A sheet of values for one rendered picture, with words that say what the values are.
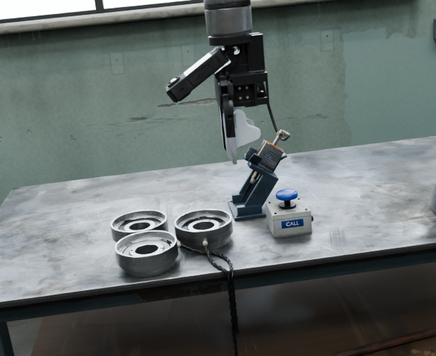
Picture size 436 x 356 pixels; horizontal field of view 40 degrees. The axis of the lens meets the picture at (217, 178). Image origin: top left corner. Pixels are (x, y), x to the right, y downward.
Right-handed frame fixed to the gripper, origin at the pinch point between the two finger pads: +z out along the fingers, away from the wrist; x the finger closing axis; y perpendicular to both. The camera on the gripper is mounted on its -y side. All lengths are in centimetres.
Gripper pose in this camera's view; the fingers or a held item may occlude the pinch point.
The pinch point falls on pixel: (228, 153)
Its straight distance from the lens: 104.5
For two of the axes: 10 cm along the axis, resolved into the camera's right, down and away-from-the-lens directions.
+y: 9.9, -1.3, 0.8
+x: -1.1, -3.1, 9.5
